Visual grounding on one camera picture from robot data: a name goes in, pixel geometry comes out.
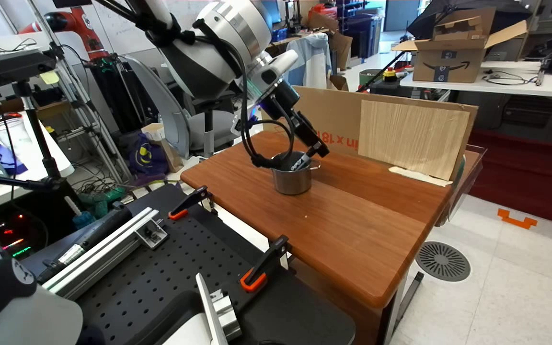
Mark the aluminium extrusion with end plate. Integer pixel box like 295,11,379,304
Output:
38,205,169,299

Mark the black camera tripod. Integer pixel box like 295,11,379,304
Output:
0,78,77,199

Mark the blue cloth item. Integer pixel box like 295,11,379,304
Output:
0,138,29,178

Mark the black box with red lights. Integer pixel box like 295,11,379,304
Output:
0,207,52,256

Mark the grey metal table leg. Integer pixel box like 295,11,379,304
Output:
387,270,425,345

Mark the light wood panel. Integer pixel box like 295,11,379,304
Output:
356,97,473,182

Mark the black orange bar clamp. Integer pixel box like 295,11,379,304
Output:
167,186,215,222
238,235,291,295

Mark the plain aluminium extrusion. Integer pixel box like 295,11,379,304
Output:
193,272,243,345

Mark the grey seat office chair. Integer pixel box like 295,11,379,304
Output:
182,94,249,159

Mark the yellow sticky note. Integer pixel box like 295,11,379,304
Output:
38,69,61,88

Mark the black perforated breadboard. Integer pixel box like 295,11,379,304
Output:
19,182,358,345

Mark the black marker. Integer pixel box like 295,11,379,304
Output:
289,151,316,172

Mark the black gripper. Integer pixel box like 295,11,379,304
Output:
259,78,331,161

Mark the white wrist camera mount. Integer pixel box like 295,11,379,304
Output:
257,48,301,86

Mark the white office desk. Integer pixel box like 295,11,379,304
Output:
399,59,552,101

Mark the dark purple bag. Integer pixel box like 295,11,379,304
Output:
119,130,172,184

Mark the black camera on tripod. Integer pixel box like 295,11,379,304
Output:
0,48,57,88

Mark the stainless steel pot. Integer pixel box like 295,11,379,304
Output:
268,149,322,197

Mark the metal wire shelf rack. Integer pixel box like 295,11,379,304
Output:
29,0,134,187

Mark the brown cardboard panel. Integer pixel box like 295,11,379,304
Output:
291,86,481,184

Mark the round metal floor drain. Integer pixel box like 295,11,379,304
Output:
416,239,473,283

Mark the white strip under wood panel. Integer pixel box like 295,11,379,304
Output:
387,164,454,187

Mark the open cardboard shipping box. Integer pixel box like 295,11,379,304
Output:
393,5,531,84

